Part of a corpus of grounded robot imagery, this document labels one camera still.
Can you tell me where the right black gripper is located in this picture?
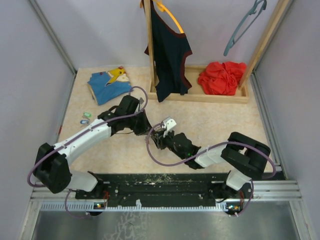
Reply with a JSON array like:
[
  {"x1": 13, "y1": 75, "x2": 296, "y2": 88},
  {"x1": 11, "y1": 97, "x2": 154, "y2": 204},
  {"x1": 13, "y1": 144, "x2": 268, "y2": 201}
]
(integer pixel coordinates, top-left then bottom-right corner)
[{"x1": 151, "y1": 128, "x2": 186, "y2": 160}]

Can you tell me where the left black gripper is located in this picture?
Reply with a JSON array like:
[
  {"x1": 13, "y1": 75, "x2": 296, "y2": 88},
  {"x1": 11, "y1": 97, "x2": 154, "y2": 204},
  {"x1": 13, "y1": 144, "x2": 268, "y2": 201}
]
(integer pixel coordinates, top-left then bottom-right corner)
[{"x1": 125, "y1": 109, "x2": 157, "y2": 136}]

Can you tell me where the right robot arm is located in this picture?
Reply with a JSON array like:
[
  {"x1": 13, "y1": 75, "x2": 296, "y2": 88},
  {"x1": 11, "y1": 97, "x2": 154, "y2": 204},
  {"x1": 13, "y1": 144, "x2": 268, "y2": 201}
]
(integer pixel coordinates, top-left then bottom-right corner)
[{"x1": 146, "y1": 130, "x2": 271, "y2": 200}]

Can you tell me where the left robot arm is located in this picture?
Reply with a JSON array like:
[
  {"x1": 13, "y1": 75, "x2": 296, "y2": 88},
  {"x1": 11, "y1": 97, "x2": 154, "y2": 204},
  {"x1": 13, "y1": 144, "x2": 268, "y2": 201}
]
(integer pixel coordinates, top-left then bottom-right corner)
[{"x1": 30, "y1": 95, "x2": 151, "y2": 199}]

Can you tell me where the blue pikachu shirt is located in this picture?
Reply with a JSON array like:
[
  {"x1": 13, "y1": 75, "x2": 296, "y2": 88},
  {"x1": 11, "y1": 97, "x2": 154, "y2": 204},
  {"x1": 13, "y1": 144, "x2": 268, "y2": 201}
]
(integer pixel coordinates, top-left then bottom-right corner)
[{"x1": 87, "y1": 66, "x2": 132, "y2": 106}]

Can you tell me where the green key tag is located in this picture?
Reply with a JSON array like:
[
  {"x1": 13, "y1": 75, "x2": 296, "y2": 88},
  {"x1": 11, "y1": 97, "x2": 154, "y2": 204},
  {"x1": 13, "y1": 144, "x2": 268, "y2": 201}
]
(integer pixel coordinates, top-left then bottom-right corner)
[{"x1": 83, "y1": 112, "x2": 92, "y2": 118}]

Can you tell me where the wooden clothes rack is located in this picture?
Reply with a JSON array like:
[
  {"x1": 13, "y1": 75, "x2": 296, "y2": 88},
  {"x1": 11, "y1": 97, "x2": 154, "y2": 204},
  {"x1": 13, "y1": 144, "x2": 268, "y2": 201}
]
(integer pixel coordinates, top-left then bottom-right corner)
[{"x1": 140, "y1": 0, "x2": 293, "y2": 104}]

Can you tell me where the blue key tag upper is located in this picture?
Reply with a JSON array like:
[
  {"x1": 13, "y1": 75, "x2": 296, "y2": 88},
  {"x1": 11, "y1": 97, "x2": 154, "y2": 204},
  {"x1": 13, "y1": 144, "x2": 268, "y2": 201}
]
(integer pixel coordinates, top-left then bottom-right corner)
[{"x1": 80, "y1": 119, "x2": 90, "y2": 125}]

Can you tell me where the red crumpled cloth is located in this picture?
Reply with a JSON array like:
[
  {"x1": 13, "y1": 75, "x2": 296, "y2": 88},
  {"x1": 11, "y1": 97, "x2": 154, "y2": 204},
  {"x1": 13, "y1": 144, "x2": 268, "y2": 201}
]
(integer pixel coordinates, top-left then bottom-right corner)
[{"x1": 197, "y1": 61, "x2": 247, "y2": 96}]

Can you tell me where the dark navy tank top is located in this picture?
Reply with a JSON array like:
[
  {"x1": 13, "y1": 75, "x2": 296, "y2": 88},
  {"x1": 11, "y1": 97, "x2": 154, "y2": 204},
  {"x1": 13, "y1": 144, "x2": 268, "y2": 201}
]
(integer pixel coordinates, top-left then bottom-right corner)
[{"x1": 150, "y1": 1, "x2": 193, "y2": 103}]

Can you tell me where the orange clothes hanger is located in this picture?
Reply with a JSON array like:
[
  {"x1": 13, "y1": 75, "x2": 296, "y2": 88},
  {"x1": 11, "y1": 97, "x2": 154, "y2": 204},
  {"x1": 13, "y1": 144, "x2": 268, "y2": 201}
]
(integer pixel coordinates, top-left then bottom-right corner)
[{"x1": 154, "y1": 0, "x2": 185, "y2": 34}]

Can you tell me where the teal clothes hanger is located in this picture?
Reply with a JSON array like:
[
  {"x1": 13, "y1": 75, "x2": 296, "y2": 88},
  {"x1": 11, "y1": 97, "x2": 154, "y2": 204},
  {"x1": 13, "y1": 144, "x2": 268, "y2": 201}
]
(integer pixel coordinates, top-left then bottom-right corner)
[{"x1": 223, "y1": 0, "x2": 268, "y2": 57}]

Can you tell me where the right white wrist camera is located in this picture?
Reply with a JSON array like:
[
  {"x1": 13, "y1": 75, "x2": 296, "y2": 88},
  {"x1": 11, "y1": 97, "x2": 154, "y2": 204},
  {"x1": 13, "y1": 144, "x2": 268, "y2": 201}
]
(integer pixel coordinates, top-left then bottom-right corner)
[{"x1": 160, "y1": 116, "x2": 177, "y2": 138}]

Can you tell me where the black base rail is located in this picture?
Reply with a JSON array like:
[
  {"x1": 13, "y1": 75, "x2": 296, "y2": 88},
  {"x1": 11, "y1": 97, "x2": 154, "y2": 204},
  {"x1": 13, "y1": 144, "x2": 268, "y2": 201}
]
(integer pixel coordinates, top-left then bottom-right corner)
[{"x1": 47, "y1": 171, "x2": 286, "y2": 208}]

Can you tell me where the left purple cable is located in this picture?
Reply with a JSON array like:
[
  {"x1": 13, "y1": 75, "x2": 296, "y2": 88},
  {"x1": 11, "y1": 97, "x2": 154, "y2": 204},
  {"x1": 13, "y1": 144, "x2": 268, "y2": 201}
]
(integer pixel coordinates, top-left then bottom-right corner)
[{"x1": 26, "y1": 86, "x2": 149, "y2": 220}]

